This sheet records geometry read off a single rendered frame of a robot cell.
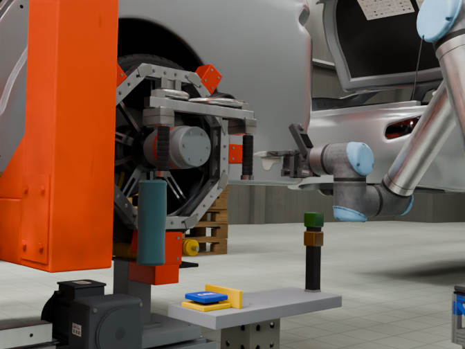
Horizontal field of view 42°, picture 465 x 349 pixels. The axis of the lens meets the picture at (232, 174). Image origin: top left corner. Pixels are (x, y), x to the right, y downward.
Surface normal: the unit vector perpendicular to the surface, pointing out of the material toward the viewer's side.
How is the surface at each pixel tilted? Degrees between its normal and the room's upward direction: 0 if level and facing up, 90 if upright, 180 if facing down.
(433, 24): 85
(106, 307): 67
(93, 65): 90
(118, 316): 90
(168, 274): 90
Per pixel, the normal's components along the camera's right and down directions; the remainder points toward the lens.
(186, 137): 0.67, 0.00
